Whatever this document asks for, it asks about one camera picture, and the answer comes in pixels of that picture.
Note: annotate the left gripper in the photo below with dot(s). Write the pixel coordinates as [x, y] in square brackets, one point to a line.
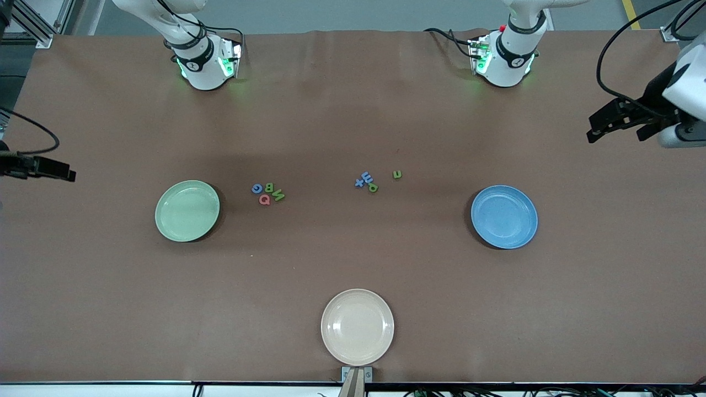
[654, 95]

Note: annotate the blue letter G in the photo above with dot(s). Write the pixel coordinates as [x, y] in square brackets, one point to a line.
[253, 189]

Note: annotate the pink letter Q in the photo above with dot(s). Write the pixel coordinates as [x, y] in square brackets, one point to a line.
[261, 200]

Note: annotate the blue letter m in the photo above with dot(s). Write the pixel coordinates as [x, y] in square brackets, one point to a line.
[367, 177]

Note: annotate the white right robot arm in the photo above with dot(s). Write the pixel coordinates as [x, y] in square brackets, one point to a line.
[201, 66]

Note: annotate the green plate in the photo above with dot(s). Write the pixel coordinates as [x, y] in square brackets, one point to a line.
[187, 212]

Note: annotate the blue plate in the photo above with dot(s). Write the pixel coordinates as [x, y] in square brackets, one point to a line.
[504, 220]

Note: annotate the silver base connector block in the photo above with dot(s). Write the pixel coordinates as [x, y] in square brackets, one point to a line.
[479, 55]
[231, 58]

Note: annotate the brown table mat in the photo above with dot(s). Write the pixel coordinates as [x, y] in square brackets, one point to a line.
[353, 110]

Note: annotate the beige plate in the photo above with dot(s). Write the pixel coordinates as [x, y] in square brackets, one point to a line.
[357, 328]

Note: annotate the aluminium frame profile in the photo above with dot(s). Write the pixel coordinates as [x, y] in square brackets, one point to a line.
[44, 41]
[669, 34]

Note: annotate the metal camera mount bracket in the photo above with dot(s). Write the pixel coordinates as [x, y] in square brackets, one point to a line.
[356, 380]

